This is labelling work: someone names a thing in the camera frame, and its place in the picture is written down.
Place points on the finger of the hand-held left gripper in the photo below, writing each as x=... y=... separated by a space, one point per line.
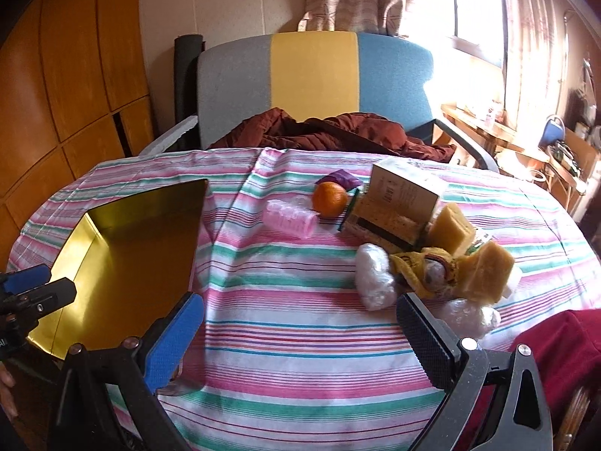
x=44 y=298
x=26 y=279

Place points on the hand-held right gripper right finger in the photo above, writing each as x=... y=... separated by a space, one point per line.
x=425 y=338

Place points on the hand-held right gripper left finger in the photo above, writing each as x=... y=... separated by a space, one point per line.
x=171 y=343

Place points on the clear plastic wrap ball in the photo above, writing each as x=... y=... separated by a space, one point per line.
x=469 y=317
x=375 y=277

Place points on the yellow plush toy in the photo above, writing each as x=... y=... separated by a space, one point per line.
x=422 y=270

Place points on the yellow sponge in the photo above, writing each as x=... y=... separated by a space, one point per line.
x=490 y=270
x=451 y=228

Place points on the gold tin box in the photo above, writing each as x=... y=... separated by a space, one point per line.
x=136 y=253

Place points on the white soap bar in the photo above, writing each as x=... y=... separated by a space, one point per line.
x=514 y=282

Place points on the small green white box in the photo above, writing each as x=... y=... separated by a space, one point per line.
x=480 y=240

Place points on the cracker packet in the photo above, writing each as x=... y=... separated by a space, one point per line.
x=380 y=211
x=375 y=235

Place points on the white printed carton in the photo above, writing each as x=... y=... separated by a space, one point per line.
x=406 y=188

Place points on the orange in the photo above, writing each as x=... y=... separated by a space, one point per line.
x=330 y=199

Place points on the pink hair roller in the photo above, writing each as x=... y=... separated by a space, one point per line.
x=291 y=220

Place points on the purple snack packet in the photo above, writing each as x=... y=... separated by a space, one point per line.
x=342 y=179

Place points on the person's left hand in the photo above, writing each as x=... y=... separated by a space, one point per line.
x=6 y=392

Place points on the striped tablecloth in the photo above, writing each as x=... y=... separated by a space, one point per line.
x=291 y=319

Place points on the person's red clothing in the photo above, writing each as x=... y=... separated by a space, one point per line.
x=558 y=357

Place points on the wooden wardrobe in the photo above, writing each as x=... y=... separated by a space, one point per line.
x=70 y=80

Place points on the wooden side table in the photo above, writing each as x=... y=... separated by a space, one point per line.
x=507 y=136

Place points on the brown jacket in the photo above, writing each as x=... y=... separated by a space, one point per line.
x=338 y=134

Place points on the blue cup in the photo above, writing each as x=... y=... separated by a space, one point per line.
x=551 y=132

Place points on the black rolled mat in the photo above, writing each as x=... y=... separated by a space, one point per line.
x=185 y=84

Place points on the grey yellow blue chair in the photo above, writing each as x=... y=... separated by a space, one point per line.
x=310 y=75

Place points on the window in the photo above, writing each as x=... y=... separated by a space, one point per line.
x=474 y=4

